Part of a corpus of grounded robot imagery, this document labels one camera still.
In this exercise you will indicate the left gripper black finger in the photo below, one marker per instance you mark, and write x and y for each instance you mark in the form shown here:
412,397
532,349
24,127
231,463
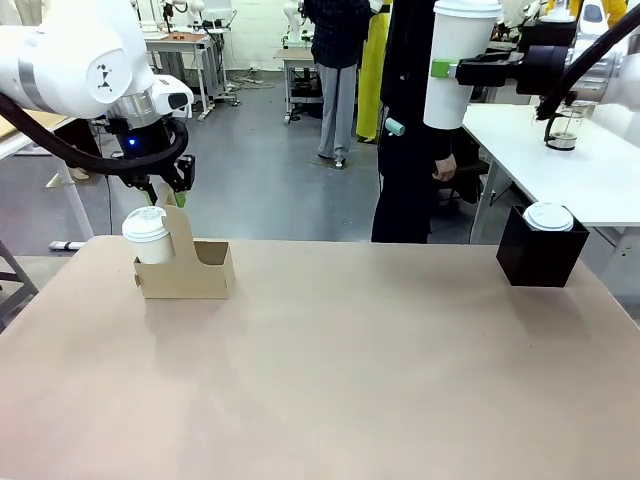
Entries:
184,175
150,192

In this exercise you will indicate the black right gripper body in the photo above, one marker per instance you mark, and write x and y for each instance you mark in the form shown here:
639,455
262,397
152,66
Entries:
542,70

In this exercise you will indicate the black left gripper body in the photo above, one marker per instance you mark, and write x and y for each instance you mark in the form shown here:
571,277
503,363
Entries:
145,145

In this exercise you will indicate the tall white paper cup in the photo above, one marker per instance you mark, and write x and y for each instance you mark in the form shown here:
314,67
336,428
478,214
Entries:
457,40

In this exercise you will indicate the short white paper cup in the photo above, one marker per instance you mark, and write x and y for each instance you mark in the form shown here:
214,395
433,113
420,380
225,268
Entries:
147,240

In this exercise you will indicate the brown cardboard cup carrier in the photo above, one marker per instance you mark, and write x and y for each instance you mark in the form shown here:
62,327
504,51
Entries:
200,282

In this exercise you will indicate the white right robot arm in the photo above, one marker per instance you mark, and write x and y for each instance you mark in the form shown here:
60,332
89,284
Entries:
630,75

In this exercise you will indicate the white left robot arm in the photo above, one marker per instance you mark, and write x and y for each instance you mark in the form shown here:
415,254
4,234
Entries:
60,55

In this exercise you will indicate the white lidded paper cup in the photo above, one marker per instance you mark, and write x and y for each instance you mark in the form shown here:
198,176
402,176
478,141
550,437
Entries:
547,217

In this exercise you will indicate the person left hand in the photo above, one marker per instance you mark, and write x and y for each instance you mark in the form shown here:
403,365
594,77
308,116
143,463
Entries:
445,167

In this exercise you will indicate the glass french press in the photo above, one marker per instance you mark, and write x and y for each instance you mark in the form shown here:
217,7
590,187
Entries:
565,130

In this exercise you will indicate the person in black clothes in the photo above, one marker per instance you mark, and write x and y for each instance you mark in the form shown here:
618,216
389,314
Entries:
405,75

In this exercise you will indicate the teal lint roller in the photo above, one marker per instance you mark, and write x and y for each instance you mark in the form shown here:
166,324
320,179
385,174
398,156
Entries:
394,127

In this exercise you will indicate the yellow apron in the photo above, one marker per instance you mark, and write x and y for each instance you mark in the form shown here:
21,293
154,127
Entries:
372,75

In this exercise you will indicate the white leg side table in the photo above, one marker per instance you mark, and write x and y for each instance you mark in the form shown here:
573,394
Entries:
20,142

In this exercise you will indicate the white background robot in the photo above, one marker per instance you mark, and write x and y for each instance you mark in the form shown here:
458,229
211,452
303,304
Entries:
192,7
295,20

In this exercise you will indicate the person in plaid shirt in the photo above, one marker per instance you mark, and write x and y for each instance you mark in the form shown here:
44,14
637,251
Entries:
335,30

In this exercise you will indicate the grey metal stand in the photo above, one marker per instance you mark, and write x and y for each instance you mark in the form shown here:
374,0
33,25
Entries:
15,285

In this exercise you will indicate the small wooden top table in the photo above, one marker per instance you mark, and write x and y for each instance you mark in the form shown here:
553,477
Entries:
295,54

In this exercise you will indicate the black open box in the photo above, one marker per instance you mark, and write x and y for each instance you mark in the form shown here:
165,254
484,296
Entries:
540,260

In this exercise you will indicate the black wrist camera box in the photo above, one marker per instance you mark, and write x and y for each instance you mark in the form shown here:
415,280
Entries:
547,34

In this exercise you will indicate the grey frame workbench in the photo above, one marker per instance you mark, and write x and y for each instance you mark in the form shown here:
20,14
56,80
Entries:
185,42

